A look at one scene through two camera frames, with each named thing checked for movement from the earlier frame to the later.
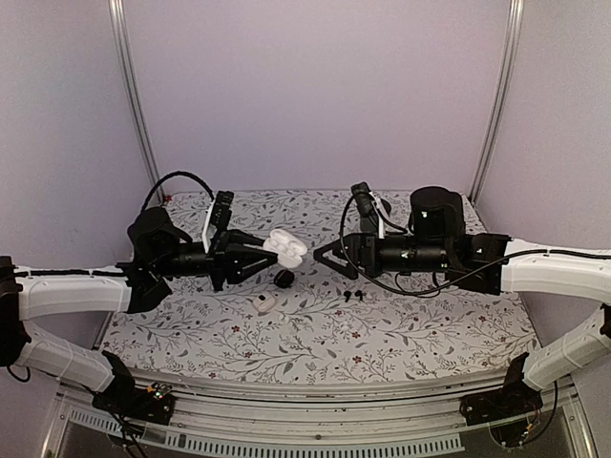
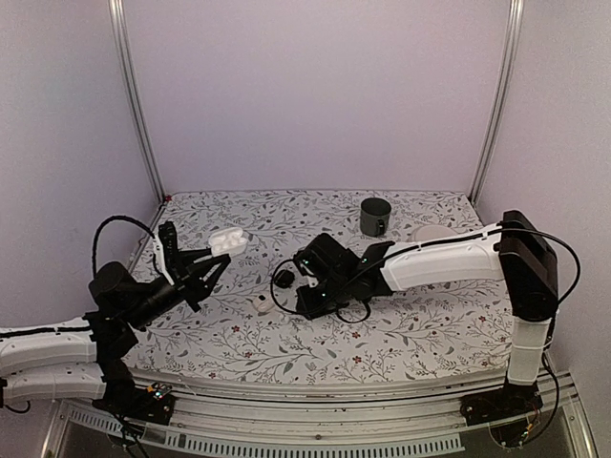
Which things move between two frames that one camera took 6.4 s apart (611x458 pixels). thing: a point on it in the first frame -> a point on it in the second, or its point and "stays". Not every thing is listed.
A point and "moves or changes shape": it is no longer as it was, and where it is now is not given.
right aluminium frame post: x=515 y=25 stays
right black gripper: x=354 y=242 -> x=311 y=311
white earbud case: x=289 y=250 moves or changes shape
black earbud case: x=284 y=279 stays
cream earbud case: x=263 y=302 stays
